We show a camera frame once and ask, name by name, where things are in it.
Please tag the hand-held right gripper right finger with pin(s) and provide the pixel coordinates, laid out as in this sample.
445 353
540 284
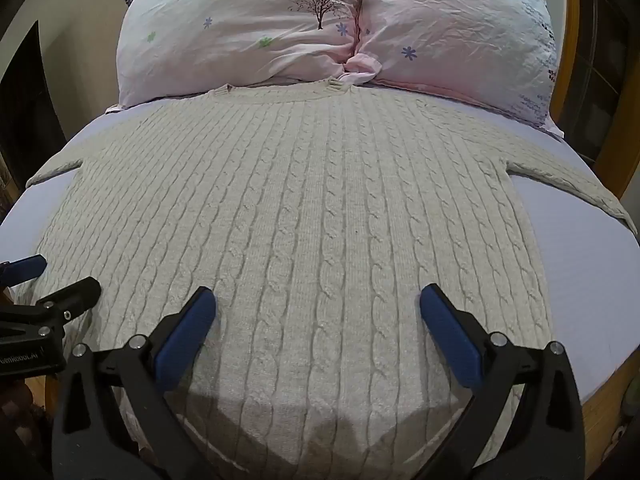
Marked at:
447 330

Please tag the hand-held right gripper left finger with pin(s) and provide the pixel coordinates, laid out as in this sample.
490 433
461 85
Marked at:
186 325

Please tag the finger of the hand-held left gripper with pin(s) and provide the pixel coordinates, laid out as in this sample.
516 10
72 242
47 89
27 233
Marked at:
75 297
22 267

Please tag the lavender bed sheet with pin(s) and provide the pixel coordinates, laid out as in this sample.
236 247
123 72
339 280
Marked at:
575 260

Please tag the pink floral pillow with tree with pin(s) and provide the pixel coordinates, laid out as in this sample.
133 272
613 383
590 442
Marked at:
235 25

